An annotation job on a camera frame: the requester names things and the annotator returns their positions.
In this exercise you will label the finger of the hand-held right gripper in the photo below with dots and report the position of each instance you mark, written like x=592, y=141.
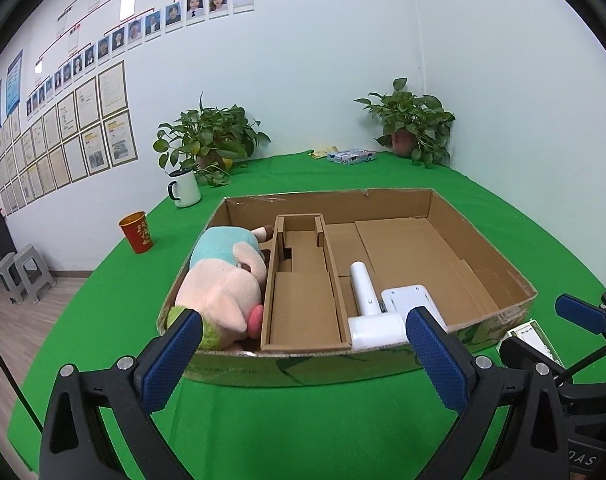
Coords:
x=520, y=352
x=578, y=310

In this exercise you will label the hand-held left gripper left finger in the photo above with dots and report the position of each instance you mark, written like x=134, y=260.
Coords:
x=170, y=357

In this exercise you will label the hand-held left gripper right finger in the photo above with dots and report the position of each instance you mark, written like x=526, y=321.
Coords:
x=435, y=360

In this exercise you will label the green and white carton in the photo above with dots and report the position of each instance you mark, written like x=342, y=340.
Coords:
x=530, y=335

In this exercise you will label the pastel plush toy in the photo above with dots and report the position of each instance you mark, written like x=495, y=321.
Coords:
x=223, y=285

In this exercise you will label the white hair dryer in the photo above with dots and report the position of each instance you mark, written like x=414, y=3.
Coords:
x=365, y=290

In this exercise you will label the large shallow cardboard box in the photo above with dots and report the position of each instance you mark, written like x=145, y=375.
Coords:
x=408, y=240

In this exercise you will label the narrow cardboard box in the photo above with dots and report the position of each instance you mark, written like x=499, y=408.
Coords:
x=303, y=305

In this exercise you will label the red paper cup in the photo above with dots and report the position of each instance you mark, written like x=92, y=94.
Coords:
x=138, y=235

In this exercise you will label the green tablecloth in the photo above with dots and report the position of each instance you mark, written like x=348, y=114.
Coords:
x=283, y=425

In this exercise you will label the grey plastic stool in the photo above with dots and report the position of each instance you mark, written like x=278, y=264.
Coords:
x=33, y=270
x=5, y=272

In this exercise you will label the white enamel mug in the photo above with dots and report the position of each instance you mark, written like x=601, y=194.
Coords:
x=185, y=190

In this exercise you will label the tissue pack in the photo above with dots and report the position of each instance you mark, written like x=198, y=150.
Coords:
x=353, y=156

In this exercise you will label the bushy potted plant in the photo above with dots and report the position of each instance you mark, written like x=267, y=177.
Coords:
x=213, y=130

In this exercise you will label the potted plant in terracotta pot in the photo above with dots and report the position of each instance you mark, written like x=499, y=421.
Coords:
x=408, y=115

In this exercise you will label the wall of framed certificates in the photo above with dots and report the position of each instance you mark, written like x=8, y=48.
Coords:
x=83, y=125

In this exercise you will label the wall chart of portrait photos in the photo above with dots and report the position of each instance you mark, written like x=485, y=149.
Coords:
x=193, y=7

